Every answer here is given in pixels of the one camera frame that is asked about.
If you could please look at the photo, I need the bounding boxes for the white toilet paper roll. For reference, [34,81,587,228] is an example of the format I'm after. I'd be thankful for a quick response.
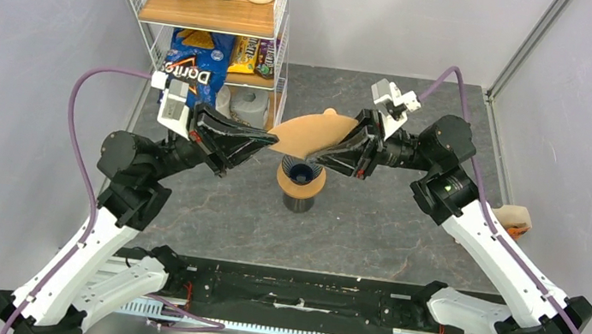
[215,85,232,118]

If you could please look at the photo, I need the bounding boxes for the white slotted cable duct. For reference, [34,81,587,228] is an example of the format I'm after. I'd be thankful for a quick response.
[115,297,407,334]

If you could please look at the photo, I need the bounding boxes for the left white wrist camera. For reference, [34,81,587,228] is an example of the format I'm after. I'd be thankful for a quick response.
[151,71,190,140]

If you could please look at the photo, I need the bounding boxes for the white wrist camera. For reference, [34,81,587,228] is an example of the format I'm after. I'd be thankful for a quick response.
[371,79,422,140]
[151,71,190,140]

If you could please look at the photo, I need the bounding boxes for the glass coffee carafe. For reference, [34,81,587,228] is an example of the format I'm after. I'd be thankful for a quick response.
[282,194,315,213]

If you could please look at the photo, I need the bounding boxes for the white wire shelf rack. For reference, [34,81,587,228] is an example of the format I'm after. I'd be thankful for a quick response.
[128,0,290,128]

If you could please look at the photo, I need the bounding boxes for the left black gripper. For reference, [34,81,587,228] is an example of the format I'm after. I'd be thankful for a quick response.
[147,93,284,196]

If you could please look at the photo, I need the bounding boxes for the dark brown candy bag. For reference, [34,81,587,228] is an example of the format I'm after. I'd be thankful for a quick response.
[254,39,276,80]

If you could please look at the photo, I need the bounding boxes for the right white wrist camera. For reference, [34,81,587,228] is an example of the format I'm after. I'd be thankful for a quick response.
[371,79,422,140]

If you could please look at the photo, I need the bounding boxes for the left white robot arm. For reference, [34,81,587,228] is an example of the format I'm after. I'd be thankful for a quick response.
[0,96,279,334]

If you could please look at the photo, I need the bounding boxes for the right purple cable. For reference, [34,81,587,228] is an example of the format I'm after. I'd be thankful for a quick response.
[388,63,592,334]

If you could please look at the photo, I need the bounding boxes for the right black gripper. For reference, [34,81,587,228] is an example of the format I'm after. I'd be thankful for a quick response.
[304,100,444,188]

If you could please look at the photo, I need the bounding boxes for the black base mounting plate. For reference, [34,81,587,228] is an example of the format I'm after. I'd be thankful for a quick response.
[99,242,529,334]

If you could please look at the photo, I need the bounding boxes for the purple cable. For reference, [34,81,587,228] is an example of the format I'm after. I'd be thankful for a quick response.
[388,63,592,334]
[0,57,257,334]

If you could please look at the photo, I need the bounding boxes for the blue Doritos chip bag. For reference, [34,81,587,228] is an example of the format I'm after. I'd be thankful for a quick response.
[161,27,236,108]

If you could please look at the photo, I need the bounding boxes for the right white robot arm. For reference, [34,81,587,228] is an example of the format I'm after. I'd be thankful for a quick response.
[308,109,592,334]

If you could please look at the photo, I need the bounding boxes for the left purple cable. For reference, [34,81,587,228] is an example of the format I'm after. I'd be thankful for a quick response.
[0,57,257,334]

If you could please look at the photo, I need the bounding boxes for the grey toilet paper roll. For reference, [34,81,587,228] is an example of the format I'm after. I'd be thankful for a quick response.
[230,88,270,129]

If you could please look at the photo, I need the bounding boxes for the brown paper coffee filter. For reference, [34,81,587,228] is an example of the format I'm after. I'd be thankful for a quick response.
[268,108,358,159]

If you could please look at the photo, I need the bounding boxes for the brown paper coffee filter pack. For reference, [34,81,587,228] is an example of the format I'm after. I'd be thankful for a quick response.
[493,205,532,241]

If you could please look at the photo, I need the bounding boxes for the yellow M&M candy bag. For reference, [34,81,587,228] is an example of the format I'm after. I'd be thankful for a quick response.
[227,36,260,75]

